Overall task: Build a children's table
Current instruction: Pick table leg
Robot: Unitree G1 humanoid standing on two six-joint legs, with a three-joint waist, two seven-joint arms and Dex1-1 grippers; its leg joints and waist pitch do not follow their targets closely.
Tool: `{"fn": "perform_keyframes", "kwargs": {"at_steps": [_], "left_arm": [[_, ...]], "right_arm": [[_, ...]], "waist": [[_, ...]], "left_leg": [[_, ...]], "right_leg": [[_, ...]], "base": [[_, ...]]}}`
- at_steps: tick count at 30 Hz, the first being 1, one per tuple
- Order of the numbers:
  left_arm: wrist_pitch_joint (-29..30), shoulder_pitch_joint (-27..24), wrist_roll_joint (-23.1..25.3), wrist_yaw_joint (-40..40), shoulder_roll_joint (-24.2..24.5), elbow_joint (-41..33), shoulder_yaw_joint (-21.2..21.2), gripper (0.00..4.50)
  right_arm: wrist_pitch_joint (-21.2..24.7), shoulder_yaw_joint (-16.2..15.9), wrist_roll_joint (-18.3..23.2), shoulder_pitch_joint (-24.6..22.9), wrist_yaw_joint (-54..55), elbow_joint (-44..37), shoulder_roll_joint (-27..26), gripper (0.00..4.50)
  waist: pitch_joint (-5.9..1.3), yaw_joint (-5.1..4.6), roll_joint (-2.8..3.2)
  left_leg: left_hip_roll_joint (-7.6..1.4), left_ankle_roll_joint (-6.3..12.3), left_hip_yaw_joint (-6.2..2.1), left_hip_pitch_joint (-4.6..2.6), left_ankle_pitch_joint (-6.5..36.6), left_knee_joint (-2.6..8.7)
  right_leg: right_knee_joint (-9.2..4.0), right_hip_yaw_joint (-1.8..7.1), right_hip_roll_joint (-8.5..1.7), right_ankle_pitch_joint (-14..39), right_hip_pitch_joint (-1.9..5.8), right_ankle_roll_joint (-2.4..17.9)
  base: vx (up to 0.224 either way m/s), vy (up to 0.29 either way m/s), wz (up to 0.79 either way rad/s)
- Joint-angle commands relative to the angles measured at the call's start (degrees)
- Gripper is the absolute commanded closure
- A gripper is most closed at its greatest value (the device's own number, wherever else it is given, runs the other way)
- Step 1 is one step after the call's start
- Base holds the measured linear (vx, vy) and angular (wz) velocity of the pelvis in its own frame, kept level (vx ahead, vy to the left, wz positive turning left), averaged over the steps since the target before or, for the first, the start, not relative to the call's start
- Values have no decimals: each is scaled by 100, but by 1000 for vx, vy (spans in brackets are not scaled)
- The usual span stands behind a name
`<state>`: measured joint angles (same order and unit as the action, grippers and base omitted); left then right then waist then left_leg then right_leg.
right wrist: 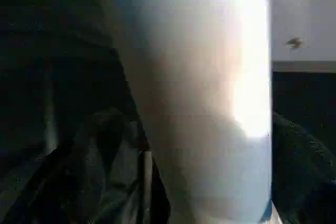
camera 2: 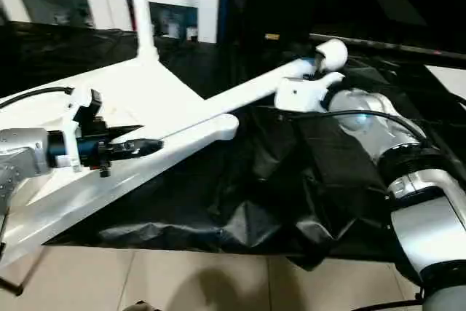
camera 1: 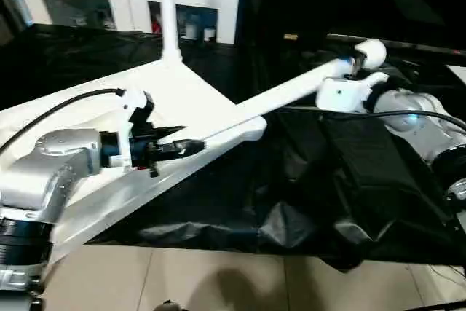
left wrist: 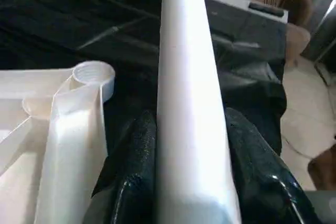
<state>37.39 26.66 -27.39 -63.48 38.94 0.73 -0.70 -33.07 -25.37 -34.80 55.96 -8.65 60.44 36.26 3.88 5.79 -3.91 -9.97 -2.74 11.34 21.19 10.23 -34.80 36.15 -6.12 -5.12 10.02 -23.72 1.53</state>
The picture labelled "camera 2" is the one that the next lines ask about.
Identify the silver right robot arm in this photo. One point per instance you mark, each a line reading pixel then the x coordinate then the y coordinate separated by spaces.
pixel 418 216

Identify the dark metal stand leg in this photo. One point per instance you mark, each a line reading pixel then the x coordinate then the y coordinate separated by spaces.
pixel 23 278

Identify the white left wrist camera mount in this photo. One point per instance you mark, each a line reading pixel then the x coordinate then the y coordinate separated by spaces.
pixel 73 114

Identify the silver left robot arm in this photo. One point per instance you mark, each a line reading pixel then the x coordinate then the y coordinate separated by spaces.
pixel 22 143

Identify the black mat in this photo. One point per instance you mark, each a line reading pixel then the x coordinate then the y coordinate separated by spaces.
pixel 291 180

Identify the white plastic table top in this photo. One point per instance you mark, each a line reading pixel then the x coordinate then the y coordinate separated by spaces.
pixel 127 85

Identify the white plastic table leg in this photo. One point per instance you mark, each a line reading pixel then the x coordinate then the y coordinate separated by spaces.
pixel 255 89
pixel 143 16

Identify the brown round object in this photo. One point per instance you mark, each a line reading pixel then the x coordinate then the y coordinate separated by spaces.
pixel 145 306

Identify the small tan block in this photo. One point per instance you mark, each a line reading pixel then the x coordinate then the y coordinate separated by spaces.
pixel 272 36

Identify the long metal rod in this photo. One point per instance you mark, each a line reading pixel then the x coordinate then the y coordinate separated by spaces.
pixel 400 48

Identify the white sheet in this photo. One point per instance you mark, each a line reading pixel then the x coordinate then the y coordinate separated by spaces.
pixel 449 81

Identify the blue upright panel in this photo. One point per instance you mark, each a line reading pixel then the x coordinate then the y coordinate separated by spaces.
pixel 225 1

